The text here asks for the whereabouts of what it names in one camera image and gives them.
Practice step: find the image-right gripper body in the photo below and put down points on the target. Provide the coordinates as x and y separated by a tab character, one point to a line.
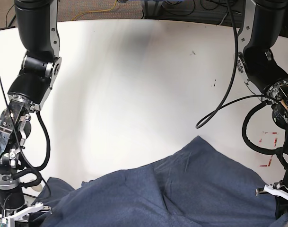
277	189

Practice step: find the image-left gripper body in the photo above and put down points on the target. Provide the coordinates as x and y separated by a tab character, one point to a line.
13	205

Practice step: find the dark blue t-shirt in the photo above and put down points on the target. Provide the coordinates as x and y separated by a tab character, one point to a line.
195	187

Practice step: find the black tripod stand leg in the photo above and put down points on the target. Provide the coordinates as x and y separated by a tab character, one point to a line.
12	21

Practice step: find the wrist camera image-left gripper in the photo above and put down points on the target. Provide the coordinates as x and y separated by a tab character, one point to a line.
7	222

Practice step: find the left table cable grommet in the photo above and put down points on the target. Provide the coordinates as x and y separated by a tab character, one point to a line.
37	188

